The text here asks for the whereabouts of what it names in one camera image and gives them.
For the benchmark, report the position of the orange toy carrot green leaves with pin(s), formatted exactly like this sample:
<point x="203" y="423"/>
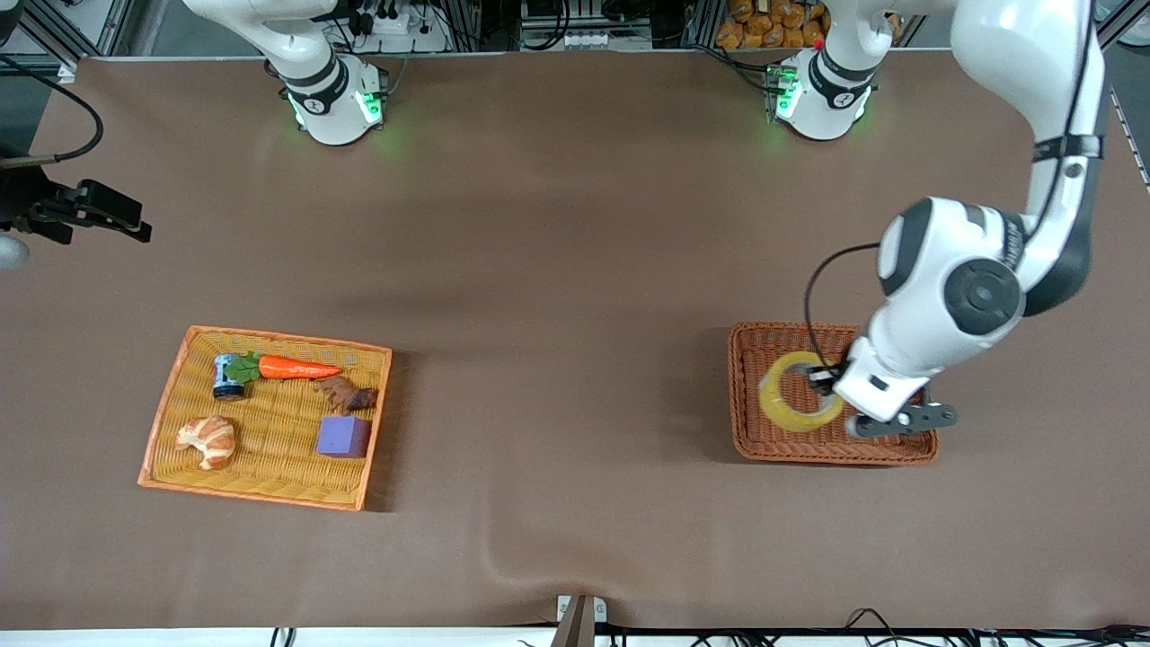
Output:
<point x="296" y="367"/>

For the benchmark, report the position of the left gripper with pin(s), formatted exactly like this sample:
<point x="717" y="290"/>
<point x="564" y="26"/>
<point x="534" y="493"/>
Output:
<point x="824" y="377"/>

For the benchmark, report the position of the brown wicker basket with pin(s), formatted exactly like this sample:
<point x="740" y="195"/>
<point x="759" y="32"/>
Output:
<point x="750" y="440"/>

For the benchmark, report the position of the clear yellowish tape roll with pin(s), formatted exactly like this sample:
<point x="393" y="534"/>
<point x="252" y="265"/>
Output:
<point x="771" y="395"/>

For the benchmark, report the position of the yellow wicker basket orange rim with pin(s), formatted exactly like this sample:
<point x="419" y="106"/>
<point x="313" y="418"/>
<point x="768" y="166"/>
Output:
<point x="269" y="467"/>

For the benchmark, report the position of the white socket strip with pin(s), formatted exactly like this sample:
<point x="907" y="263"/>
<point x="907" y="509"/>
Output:
<point x="566" y="40"/>

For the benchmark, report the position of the brown table cloth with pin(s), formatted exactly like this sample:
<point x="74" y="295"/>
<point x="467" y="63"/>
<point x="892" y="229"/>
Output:
<point x="575" y="270"/>

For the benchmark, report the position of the brown toy lion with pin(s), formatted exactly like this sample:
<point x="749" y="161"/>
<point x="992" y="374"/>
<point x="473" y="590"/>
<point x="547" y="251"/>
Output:
<point x="346" y="394"/>

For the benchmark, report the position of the white power strip with plugs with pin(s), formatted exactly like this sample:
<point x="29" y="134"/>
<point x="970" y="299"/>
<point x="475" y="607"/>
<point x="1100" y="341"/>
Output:
<point x="404" y="40"/>

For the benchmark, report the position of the pile of orange bread toys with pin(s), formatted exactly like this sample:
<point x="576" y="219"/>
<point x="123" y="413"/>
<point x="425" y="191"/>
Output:
<point x="764" y="31"/>

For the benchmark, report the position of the metal camera bracket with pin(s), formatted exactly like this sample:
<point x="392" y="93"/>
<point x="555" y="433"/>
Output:
<point x="579" y="624"/>

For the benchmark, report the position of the aluminium frame post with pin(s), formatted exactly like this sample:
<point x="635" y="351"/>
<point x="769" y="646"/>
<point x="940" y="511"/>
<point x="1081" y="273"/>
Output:
<point x="701" y="18"/>
<point x="467" y="18"/>

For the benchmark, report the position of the toy croissant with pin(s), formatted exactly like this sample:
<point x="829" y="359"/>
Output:
<point x="208" y="438"/>

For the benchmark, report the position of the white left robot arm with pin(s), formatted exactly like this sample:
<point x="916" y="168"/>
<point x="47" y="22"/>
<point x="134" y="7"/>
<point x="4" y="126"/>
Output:
<point x="1024" y="54"/>

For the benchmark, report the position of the purple foam cube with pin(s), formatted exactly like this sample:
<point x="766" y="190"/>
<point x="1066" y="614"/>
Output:
<point x="341" y="438"/>

